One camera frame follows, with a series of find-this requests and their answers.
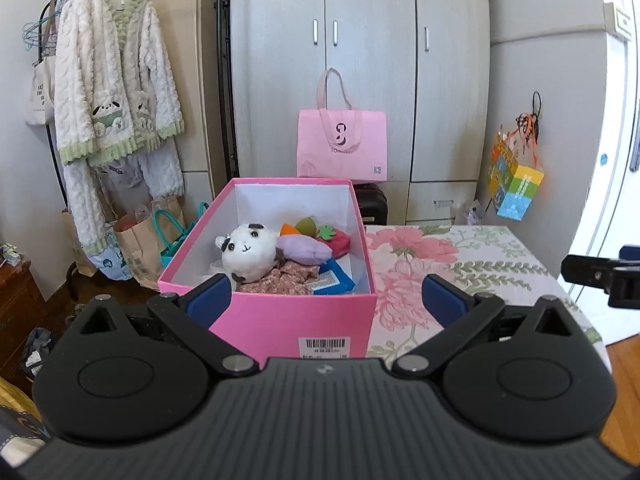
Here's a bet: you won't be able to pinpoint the white fleece cardigan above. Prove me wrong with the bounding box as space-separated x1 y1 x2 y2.
52 0 186 168

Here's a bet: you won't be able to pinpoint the floral fabric pouch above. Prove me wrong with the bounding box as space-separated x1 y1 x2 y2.
237 260 321 295

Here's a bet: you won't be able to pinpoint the dark wooden nightstand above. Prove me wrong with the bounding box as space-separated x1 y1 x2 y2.
0 257 51 386

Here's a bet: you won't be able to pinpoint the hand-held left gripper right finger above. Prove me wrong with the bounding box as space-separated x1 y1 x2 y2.
392 274 593 376

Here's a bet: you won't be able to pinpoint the white door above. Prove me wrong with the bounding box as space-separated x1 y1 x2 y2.
565 0 640 281

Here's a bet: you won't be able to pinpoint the black metal clothes rack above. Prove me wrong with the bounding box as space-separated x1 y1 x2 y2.
40 0 240 303

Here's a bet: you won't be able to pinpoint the white tote bag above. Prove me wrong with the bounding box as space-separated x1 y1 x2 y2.
25 7 58 126

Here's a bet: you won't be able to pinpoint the white fleece pants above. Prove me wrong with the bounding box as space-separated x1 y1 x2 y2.
62 137 186 256

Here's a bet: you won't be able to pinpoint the pink cardboard box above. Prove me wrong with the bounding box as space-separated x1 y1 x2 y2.
157 176 378 361

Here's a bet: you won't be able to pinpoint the blue wet wipes pack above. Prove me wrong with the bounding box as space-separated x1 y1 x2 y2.
310 258 357 295

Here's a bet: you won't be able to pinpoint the red strawberry plush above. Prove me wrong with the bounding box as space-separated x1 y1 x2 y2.
316 225 352 259

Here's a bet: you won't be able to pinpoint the purple plush pillow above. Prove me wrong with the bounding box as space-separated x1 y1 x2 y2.
276 235 333 264

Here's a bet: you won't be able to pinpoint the pink shopping bag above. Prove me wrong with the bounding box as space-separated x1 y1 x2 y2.
296 67 388 183

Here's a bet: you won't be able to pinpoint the beige wall switch box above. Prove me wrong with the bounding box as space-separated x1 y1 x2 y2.
602 2 633 41

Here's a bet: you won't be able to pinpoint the grey wood-grain wardrobe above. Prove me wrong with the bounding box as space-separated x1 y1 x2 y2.
227 0 491 226

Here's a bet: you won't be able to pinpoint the blue clothes hangers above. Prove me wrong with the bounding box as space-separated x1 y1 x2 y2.
21 20 51 52

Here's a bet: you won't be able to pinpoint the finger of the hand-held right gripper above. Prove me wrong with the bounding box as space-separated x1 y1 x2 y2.
561 254 640 292

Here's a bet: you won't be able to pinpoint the white plush animal toy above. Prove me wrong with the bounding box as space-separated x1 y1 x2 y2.
215 222 281 283

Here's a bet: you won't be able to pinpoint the teal woven handbag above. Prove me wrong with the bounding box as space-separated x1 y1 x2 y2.
152 202 211 268

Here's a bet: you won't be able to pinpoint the blue and white bag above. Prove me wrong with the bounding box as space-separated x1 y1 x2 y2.
87 237 133 281

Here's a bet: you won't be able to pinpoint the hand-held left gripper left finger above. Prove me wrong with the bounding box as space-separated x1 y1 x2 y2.
65 274 261 377

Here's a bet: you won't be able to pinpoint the black suitcase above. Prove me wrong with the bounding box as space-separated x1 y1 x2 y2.
355 182 390 226

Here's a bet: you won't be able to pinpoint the colourful paper gift bag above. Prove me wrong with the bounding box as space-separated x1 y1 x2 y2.
487 112 546 223

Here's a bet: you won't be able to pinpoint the brown paper bag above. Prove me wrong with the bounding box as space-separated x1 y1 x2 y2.
112 195 187 291

